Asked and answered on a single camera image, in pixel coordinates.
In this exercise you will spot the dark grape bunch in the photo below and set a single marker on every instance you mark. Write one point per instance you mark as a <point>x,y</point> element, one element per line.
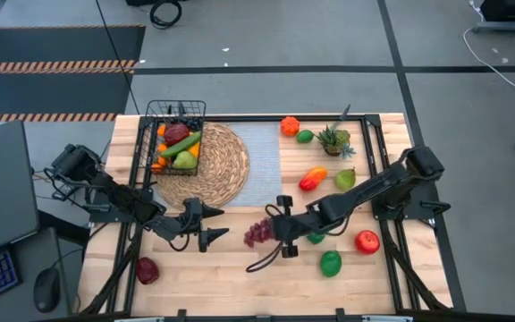
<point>190,121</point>

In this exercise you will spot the green pear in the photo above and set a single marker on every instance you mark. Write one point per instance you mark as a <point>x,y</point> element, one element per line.
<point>346,179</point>
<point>185,160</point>

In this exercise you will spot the yellow-orange orange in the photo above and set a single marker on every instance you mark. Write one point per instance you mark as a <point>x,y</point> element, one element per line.
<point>195,149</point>

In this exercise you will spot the red-orange mango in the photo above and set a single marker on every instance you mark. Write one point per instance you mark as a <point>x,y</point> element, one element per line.
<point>313,178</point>

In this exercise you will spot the round woven placemat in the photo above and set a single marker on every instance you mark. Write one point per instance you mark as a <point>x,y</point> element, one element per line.
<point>222,165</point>

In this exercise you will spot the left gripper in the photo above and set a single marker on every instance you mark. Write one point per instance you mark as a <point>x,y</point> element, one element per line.
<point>174,226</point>

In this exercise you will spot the orange mini pumpkin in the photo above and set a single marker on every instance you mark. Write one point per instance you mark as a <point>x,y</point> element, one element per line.
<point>289,126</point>

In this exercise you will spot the green bumpy cucumber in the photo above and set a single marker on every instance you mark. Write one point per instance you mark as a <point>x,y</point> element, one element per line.
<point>181,145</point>

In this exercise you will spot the dark grey desk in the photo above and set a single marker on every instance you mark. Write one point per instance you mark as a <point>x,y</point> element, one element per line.
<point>29,250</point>

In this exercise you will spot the small orange tangerine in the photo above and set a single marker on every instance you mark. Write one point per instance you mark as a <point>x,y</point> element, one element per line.
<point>162,147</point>
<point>163,161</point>
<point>162,130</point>
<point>156,169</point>

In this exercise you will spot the grey cloth mat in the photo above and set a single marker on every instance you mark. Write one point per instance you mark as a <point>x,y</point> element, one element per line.
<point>262,165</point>

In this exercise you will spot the small green lime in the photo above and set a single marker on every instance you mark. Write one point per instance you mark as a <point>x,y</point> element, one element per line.
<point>304,136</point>

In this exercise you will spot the potted succulent plant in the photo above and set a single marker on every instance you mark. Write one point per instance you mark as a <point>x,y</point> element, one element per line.
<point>334,141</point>

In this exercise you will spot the bright red apple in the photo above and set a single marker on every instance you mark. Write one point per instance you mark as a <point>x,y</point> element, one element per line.
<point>367,242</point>

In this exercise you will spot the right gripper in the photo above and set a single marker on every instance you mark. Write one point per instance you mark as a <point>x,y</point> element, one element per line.
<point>300,223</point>

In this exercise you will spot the large green lime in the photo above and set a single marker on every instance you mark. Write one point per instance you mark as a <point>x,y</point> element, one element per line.
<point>331,264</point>

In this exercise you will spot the grey metal table base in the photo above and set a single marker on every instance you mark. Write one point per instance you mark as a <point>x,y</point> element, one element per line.
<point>512,13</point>

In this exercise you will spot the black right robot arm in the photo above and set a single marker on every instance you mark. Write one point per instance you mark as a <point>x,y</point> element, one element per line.
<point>374,188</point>

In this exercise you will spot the black metal table frame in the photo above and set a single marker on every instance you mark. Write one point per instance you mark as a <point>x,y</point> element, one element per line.
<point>248,118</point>

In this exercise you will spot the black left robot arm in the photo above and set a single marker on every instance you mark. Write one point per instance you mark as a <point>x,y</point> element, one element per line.
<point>105,188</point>

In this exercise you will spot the red grape bunch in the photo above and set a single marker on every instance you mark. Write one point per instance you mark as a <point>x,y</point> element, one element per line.
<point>257,232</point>

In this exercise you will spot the black striped floor mat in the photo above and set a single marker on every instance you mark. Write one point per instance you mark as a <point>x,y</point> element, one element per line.
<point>52,44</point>

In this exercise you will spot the black computer mouse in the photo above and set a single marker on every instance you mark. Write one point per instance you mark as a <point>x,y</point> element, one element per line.
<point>46,290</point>

